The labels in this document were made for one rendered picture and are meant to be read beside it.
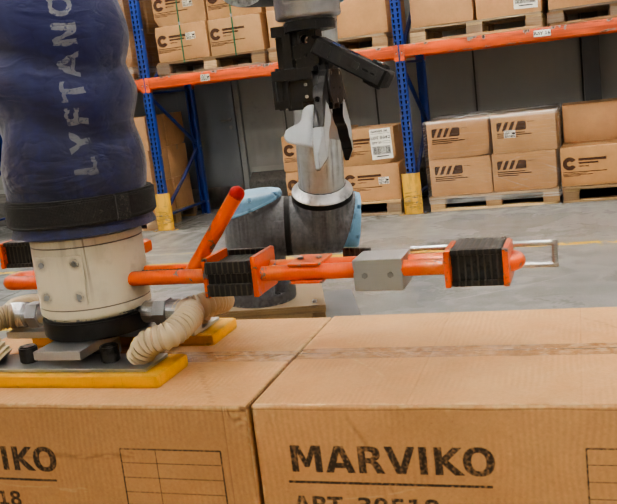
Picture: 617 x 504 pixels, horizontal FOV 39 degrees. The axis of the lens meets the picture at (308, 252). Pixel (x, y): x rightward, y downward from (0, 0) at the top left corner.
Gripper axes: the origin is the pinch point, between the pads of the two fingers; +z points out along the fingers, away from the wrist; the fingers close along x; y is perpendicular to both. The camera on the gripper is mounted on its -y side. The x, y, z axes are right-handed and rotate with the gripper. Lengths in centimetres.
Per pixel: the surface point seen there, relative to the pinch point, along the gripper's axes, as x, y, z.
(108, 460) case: 21, 31, 35
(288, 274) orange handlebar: 3.6, 8.0, 14.3
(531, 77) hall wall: -844, 21, -11
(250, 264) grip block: 4.6, 13.1, 12.4
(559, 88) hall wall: -844, -6, 4
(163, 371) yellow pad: 12.5, 24.9, 25.4
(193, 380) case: 11.5, 21.0, 27.1
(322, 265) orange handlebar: 3.1, 3.0, 13.4
